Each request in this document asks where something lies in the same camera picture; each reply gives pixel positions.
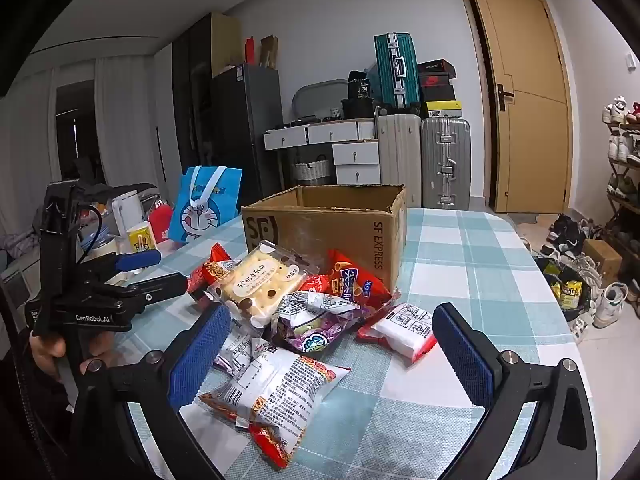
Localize brown cardboard box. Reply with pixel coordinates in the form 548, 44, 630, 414
241, 184, 407, 291

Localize small white grey packet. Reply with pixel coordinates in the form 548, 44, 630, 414
212, 332, 266, 376

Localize cream biscuit packet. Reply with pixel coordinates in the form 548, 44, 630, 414
207, 240, 321, 328

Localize brown paper bag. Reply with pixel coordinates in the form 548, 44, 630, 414
259, 35, 281, 68

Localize yellow cup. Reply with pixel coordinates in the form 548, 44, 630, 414
125, 221, 153, 255

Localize orange red chips packet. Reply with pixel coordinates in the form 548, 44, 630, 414
300, 249, 401, 311

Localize dark wardrobe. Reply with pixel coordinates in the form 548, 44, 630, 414
172, 12, 241, 196

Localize tan wooden door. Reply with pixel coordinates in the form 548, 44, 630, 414
459, 0, 573, 215

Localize wooden shoe rack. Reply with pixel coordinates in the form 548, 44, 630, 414
602, 95, 640, 261

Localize blue cartoon bag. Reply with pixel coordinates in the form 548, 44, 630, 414
167, 165, 244, 246

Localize black labelled pouch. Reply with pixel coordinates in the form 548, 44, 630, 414
348, 71, 373, 101

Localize beige suitcase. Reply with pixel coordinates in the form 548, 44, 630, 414
376, 114, 423, 208

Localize white curtain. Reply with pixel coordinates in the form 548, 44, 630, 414
95, 55, 173, 201

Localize small cardboard box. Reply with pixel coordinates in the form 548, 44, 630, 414
582, 239, 623, 281

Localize yellow black shoe box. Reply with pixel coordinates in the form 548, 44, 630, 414
425, 100, 463, 120

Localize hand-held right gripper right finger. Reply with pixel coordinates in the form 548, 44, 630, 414
431, 302, 601, 480

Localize tan cardboard panel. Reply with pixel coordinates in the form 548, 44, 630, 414
212, 12, 241, 76

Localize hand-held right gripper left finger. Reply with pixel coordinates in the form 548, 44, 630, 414
70, 302, 236, 480

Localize plain black shoe box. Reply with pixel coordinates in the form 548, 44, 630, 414
421, 85, 457, 103

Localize black trash bag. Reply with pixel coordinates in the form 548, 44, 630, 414
535, 255, 596, 326

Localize large white red snack packet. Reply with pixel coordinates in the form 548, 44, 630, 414
199, 345, 351, 471

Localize purple snack packet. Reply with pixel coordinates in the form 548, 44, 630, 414
265, 290, 383, 356

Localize person's left hand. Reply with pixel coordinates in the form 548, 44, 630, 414
29, 332, 120, 377

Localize woven laundry basket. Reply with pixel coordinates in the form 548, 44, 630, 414
291, 157, 332, 186

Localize black cable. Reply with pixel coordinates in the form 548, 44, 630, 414
75, 204, 104, 266

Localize silver suitcase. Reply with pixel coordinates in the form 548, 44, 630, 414
421, 118, 472, 211

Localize white kettle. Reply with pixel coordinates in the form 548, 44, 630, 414
111, 190, 153, 253

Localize grey arched frame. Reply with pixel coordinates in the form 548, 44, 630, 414
292, 79, 351, 121

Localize white desk with drawers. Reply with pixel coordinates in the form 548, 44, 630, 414
263, 117, 382, 186

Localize teal suitcase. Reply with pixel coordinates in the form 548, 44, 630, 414
374, 32, 422, 113

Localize flat black shoe box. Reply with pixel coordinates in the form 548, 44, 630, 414
417, 60, 456, 77

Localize pile of assorted shoes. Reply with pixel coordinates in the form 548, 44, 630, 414
520, 212, 640, 343

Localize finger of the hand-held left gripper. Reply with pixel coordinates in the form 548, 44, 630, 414
99, 272, 190, 306
80, 248, 162, 284

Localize dark grey fridge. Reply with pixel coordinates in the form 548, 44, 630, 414
210, 65, 285, 201

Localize rows of shelved sneakers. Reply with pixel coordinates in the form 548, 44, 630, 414
602, 95, 640, 256

